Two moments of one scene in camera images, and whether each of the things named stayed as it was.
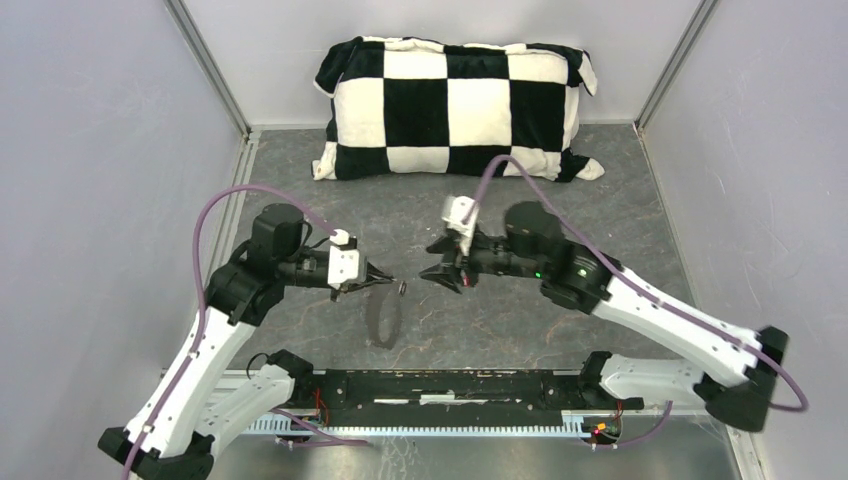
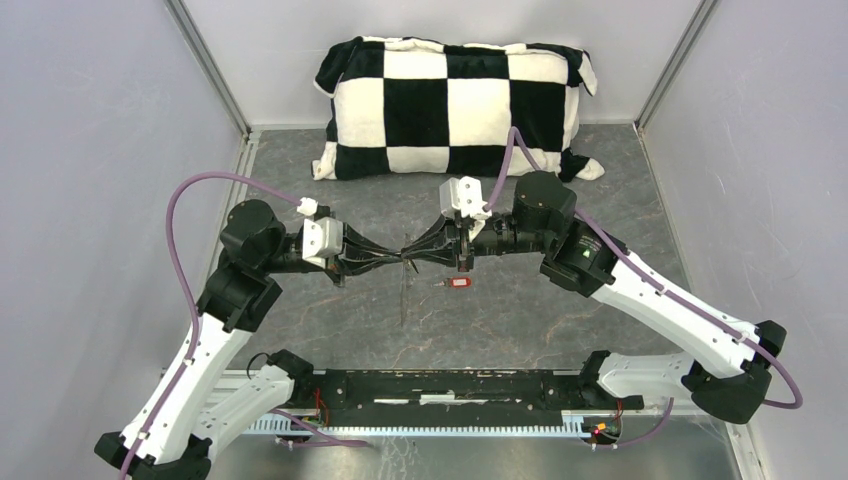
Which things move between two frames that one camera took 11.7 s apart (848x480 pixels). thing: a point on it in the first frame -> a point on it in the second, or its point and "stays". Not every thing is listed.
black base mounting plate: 457,396 stays
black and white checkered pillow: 420,108 stays
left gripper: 370,272 -> 356,243
